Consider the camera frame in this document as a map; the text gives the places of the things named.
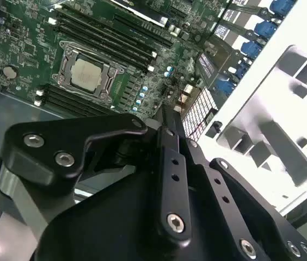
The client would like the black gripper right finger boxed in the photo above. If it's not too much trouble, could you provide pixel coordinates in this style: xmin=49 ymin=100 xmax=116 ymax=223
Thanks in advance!
xmin=173 ymin=109 xmax=307 ymax=261

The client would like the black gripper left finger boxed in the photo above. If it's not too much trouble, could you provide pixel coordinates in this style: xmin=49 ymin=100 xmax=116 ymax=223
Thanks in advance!
xmin=0 ymin=105 xmax=194 ymax=247

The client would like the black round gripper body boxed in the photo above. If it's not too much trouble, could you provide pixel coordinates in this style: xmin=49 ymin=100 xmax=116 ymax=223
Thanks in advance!
xmin=35 ymin=137 xmax=245 ymax=261

